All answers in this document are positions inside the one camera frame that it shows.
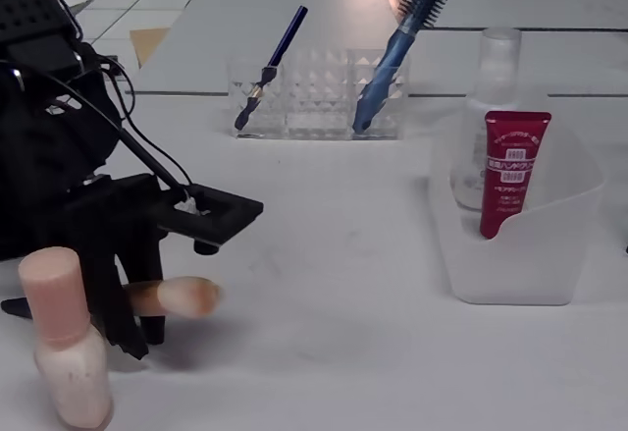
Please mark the blue round hairbrush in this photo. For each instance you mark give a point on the blue round hairbrush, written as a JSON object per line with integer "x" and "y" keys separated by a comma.
{"x": 397, "y": 48}

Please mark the makeup brush with gold ferrule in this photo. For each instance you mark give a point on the makeup brush with gold ferrule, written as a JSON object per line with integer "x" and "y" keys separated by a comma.
{"x": 191, "y": 298}

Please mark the pink bottle with pink cap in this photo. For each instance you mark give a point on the pink bottle with pink cap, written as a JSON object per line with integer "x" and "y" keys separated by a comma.
{"x": 68, "y": 377}

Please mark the frosted white plastic bin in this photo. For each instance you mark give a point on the frosted white plastic bin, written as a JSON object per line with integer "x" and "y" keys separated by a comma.
{"x": 515, "y": 274}

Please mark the clear bottle with clear cap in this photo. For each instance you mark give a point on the clear bottle with clear cap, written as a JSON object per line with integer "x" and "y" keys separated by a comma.
{"x": 498, "y": 58}

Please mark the dark thin cosmetic pencil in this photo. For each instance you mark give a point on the dark thin cosmetic pencil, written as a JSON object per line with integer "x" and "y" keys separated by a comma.
{"x": 289, "y": 33}

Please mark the red hand cream tube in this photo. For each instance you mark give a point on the red hand cream tube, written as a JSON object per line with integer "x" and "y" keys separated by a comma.
{"x": 510, "y": 180}

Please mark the brown cardboard piece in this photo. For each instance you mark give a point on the brown cardboard piece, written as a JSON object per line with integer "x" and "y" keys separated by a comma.
{"x": 147, "y": 45}

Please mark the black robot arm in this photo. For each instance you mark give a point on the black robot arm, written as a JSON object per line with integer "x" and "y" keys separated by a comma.
{"x": 39, "y": 131}

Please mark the clear faceted acrylic organizer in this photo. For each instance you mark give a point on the clear faceted acrylic organizer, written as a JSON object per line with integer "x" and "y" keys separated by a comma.
{"x": 314, "y": 107}

